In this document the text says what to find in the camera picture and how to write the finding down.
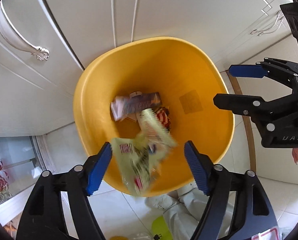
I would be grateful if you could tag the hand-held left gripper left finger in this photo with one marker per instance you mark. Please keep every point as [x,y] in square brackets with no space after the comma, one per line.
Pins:
[99,168]

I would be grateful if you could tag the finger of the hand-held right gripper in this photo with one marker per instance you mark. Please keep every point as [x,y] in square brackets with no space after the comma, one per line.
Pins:
[246,70]
[234,101]

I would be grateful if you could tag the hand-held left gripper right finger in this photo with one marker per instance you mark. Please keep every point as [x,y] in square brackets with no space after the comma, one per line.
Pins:
[196,170]

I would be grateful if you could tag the green yellow snack packet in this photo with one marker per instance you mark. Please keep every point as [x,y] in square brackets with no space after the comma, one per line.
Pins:
[134,160]

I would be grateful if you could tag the flag printed snack bag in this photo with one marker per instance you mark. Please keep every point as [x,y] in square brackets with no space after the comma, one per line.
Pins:
[164,117]

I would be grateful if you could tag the yellow trash bin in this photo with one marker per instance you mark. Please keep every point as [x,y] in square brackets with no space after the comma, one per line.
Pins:
[164,67]

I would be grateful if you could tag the dark purple wrapper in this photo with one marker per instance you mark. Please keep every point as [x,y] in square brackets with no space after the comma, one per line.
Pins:
[142,102]

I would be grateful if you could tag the white plastic bag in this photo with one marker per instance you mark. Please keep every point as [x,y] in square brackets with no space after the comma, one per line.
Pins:
[184,212]

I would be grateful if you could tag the lime green plastic item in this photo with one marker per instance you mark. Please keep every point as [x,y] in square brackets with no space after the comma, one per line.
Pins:
[160,227]

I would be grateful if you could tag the white cabinet door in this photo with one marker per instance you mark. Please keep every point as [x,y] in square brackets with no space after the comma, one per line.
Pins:
[201,10]
[19,85]
[76,10]

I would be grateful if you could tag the floral glass door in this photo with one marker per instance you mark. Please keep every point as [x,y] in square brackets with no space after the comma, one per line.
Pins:
[11,162]

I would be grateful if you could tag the red white package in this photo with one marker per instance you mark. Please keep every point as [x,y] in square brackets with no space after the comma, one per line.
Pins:
[269,235]

